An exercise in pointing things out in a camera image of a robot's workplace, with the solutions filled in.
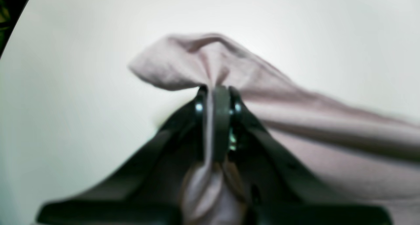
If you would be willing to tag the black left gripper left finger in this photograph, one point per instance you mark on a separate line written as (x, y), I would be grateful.
(145, 190)

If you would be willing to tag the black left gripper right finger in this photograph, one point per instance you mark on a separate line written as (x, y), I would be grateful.
(279, 190)

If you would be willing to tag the mauve t-shirt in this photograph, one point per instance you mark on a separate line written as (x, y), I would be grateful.
(368, 157)

